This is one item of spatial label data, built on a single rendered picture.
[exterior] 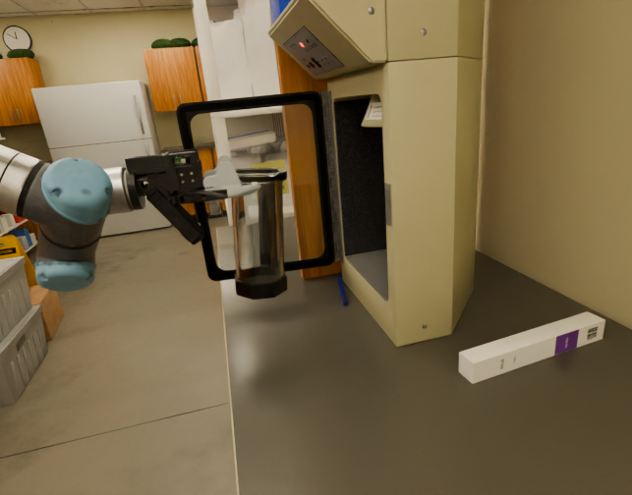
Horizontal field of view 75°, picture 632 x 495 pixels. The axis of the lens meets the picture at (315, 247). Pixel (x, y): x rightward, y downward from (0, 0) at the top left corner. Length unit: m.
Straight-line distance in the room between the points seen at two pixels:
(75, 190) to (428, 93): 0.49
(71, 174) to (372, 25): 0.43
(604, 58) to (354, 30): 0.49
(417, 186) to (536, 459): 0.40
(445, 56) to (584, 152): 0.39
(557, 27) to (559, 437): 0.75
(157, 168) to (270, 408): 0.42
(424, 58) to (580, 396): 0.53
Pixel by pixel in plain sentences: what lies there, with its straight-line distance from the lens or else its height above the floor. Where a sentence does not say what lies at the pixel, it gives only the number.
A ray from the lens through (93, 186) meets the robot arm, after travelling 0.57.
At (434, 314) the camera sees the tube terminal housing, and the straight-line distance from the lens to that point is 0.77.
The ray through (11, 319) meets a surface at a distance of 2.87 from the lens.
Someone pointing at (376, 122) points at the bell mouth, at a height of 1.32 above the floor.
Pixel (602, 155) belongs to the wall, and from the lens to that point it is 0.94.
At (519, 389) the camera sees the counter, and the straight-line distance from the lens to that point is 0.71.
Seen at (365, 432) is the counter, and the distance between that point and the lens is 0.61.
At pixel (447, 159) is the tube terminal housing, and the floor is 1.26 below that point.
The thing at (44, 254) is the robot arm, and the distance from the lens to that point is 0.68.
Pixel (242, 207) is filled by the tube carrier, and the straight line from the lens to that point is 0.71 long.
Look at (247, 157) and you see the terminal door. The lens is 0.92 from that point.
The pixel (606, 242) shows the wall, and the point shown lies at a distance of 0.95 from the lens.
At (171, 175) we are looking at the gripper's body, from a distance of 0.70.
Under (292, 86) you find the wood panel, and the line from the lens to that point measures 0.98.
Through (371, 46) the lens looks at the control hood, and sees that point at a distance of 0.63.
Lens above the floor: 1.37
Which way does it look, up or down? 19 degrees down
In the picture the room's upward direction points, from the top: 6 degrees counter-clockwise
